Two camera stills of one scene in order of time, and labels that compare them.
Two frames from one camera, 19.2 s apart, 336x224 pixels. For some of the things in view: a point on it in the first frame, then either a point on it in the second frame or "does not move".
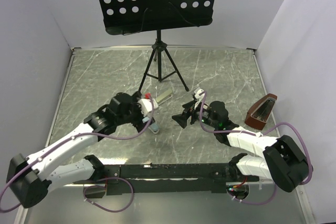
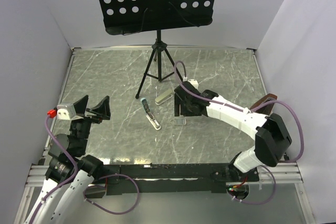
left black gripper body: [135, 115] to [80, 128]
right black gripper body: [195, 114] to [186, 111]
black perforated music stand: [133, 2] does not move
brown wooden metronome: [258, 114] does not move
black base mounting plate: [157, 179] does not move
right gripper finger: [181, 118] to [178, 101]
